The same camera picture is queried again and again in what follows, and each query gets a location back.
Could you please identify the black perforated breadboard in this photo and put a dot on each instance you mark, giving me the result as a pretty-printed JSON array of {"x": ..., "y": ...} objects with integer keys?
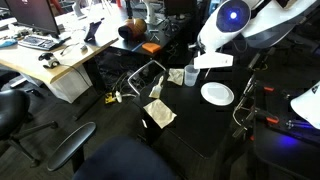
[{"x": 293, "y": 106}]

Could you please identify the white round plate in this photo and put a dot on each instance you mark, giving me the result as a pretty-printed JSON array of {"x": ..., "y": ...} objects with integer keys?
[{"x": 217, "y": 94}]

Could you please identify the yellow power plug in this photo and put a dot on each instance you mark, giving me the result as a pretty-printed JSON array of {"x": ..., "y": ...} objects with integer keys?
[{"x": 109, "y": 98}]

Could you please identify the light wooden desk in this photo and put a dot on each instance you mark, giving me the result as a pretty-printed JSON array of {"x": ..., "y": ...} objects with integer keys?
[{"x": 30, "y": 61}]

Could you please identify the black computer keyboard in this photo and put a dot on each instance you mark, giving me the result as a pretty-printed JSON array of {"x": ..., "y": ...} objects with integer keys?
[{"x": 38, "y": 42}]

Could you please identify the dark monitor on stand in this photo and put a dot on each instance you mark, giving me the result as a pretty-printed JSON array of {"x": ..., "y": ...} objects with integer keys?
[{"x": 175, "y": 7}]

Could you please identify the white stand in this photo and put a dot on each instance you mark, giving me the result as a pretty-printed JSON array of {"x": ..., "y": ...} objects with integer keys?
[{"x": 150, "y": 11}]

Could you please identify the black and white controller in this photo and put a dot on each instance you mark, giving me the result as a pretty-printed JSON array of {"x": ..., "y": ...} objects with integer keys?
[{"x": 49, "y": 60}]

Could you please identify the orange block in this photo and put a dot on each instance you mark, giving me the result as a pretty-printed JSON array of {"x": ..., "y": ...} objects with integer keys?
[{"x": 151, "y": 47}]

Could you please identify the black tablet stand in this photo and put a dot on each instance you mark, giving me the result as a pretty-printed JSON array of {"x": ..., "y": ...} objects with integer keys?
[{"x": 91, "y": 30}]

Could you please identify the black mesh office chair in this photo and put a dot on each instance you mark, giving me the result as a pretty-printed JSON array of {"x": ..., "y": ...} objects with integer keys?
[{"x": 13, "y": 110}]

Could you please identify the small blue object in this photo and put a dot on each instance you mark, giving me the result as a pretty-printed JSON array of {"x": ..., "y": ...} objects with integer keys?
[{"x": 7, "y": 42}]

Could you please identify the black side table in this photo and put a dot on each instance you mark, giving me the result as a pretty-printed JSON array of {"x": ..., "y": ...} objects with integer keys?
[{"x": 196, "y": 123}]

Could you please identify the white desk cabinet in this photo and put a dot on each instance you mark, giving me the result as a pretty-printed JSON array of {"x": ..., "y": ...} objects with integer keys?
[{"x": 71, "y": 83}]

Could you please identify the black and white marker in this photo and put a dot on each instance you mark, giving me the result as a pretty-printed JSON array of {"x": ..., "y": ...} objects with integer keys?
[{"x": 207, "y": 73}]

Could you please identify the clear plastic cup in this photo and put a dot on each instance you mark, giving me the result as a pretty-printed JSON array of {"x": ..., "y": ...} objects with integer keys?
[{"x": 191, "y": 76}]

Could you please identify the white power plug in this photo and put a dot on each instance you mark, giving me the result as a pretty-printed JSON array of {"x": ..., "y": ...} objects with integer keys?
[{"x": 118, "y": 96}]

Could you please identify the blue office chair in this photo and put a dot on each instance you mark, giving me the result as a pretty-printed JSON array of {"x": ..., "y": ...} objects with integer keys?
[{"x": 123, "y": 160}]

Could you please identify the black computer monitor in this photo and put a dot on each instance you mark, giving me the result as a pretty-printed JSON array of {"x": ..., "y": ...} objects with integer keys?
[{"x": 33, "y": 13}]

